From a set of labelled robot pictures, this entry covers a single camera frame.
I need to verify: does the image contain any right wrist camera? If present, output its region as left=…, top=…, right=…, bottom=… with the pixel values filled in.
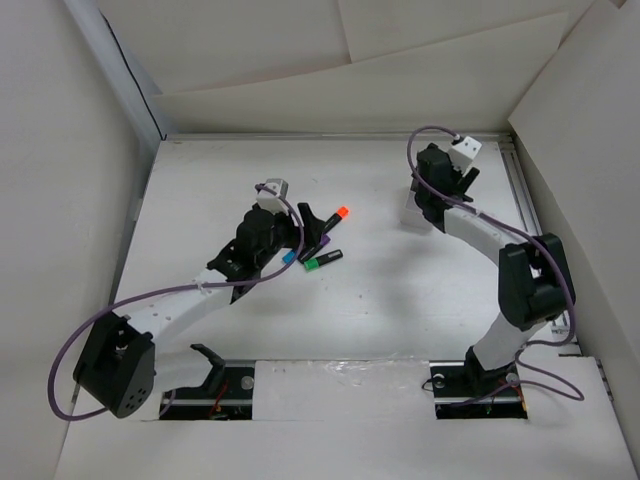
left=447, top=135, right=482, bottom=173

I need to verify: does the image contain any green highlighter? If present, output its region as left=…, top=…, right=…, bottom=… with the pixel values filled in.
left=304, top=249, right=343, bottom=272

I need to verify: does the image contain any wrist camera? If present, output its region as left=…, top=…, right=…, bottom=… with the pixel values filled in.
left=447, top=135, right=482, bottom=173
left=256, top=178, right=289, bottom=214

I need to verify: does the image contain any orange highlighter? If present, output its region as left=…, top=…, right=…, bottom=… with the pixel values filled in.
left=323, top=206, right=350, bottom=235

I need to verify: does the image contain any aluminium table rail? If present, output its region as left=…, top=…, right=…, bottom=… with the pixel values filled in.
left=498, top=134, right=583, bottom=357

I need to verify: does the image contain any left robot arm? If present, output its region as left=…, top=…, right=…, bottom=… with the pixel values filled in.
left=73, top=203, right=326, bottom=418

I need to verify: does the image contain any purple cable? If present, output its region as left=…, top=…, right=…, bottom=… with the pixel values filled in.
left=405, top=125, right=586, bottom=409
left=47, top=182, right=306, bottom=421

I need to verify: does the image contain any blue highlighter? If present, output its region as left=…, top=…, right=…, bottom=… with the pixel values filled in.
left=282, top=251, right=296, bottom=264

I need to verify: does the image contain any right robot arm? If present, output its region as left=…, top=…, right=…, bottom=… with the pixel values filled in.
left=408, top=143, right=576, bottom=408

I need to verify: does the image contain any purple highlighter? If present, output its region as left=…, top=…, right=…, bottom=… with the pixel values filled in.
left=298, top=235, right=331, bottom=262

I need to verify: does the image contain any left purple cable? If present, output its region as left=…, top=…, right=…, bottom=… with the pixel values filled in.
left=47, top=182, right=306, bottom=421

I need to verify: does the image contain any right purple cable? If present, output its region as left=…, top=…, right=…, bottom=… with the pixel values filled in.
left=405, top=125, right=586, bottom=409

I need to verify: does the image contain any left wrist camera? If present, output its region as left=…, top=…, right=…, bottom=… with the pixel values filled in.
left=256, top=178, right=289, bottom=214

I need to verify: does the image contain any white divided container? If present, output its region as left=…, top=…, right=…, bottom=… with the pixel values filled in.
left=400, top=190, right=433, bottom=232

